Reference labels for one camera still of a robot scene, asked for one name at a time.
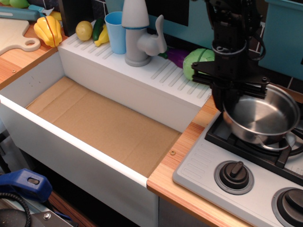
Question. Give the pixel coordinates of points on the stainless steel pot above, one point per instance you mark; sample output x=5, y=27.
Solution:
x=263, y=122

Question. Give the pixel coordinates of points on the grey toy faucet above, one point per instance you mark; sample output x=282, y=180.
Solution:
x=140, y=45

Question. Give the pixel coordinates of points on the green toy cucumber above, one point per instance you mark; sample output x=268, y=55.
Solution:
x=97, y=29

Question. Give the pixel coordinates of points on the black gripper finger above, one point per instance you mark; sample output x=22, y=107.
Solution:
x=225, y=92

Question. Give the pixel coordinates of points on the teal box with black panel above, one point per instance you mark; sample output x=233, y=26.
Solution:
x=183, y=19

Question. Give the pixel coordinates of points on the black burner grate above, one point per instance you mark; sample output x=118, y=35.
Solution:
x=287, y=163

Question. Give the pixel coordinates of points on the black stove knob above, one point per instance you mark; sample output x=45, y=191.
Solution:
x=234, y=177
x=287, y=206

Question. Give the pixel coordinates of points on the green toy cabbage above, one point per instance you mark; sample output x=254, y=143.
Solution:
x=198, y=55

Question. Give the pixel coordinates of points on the green toy fruit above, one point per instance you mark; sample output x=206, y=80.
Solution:
x=20, y=4

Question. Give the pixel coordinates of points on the grey toy stove top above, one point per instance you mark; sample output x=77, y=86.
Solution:
x=196, y=173

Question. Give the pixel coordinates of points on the yellow toy bell pepper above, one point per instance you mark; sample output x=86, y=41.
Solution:
x=48, y=29

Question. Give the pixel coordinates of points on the white cutting board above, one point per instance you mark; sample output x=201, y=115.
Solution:
x=12, y=33

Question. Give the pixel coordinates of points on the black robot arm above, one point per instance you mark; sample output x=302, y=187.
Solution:
x=235, y=23

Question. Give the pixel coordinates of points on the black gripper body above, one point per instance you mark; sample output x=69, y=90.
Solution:
x=247, y=78

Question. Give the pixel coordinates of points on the yellow toy potato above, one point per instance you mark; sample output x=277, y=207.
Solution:
x=84, y=30

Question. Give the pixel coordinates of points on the teal toy knife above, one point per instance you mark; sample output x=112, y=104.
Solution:
x=33, y=13

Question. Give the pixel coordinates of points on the black left stove knob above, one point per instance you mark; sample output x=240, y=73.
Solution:
x=234, y=177

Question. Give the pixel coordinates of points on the yellow toy banana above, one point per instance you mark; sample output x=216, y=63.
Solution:
x=103, y=37

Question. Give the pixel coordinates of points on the blue clamp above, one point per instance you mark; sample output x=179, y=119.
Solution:
x=27, y=184

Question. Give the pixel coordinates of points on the purple toy eggplant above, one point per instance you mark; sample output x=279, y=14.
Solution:
x=175, y=55

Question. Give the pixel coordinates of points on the cardboard sheet in sink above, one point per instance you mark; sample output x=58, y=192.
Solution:
x=127, y=136

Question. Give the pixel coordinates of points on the white toy sink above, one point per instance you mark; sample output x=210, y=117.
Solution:
x=158, y=90

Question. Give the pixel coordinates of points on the black right stove knob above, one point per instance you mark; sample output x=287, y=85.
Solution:
x=287, y=206

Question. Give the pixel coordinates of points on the teal box right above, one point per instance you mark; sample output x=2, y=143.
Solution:
x=283, y=38

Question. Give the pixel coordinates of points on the light blue plastic cup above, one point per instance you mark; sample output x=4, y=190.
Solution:
x=116, y=32

